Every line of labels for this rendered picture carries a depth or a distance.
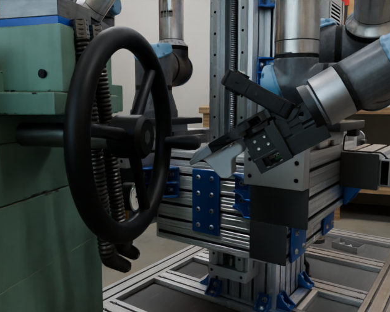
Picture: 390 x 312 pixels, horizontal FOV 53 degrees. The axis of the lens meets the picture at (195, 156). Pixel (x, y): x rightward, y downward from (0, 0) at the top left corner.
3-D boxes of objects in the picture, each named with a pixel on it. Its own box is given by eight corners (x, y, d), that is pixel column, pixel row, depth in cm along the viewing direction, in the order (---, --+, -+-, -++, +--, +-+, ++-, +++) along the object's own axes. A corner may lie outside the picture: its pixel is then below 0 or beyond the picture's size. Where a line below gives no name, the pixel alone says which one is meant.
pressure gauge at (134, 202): (131, 223, 81) (130, 185, 80) (114, 222, 82) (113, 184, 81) (143, 215, 87) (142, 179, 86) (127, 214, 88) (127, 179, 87)
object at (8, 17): (58, 24, 52) (56, -20, 51) (-10, 28, 55) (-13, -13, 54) (106, 40, 64) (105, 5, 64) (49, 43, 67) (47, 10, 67)
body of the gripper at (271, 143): (256, 176, 57) (334, 136, 53) (228, 125, 57) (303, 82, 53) (262, 168, 64) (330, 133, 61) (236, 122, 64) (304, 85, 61)
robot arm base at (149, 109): (151, 116, 135) (151, 87, 133) (187, 117, 126) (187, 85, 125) (119, 117, 122) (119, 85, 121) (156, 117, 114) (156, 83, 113)
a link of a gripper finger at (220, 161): (199, 192, 60) (251, 165, 58) (181, 159, 60) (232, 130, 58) (204, 189, 63) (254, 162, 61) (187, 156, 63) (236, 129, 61)
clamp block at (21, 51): (61, 91, 51) (58, 21, 50) (-22, 93, 55) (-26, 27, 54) (114, 95, 66) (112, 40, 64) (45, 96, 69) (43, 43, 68)
